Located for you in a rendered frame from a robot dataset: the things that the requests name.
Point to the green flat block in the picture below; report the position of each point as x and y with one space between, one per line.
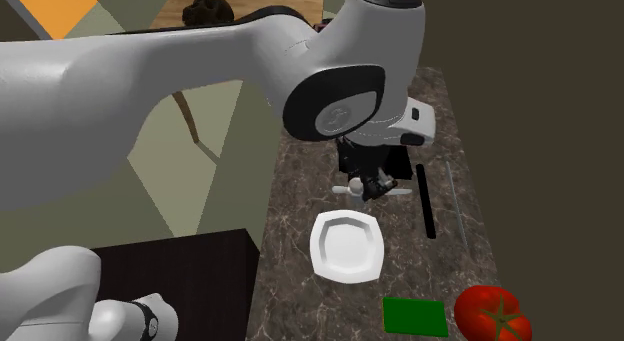
414 316

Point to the white utensil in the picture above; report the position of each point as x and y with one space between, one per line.
341 189

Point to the thin grey rod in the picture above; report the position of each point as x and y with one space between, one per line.
457 208

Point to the dark robot stand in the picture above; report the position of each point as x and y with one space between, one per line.
195 281

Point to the white square plate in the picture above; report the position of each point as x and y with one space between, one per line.
347 247

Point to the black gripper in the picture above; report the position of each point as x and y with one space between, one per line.
363 159

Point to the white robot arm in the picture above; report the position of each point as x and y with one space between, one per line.
146 86

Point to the black stick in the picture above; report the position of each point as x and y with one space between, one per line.
426 203

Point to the red tomato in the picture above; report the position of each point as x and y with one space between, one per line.
487 310

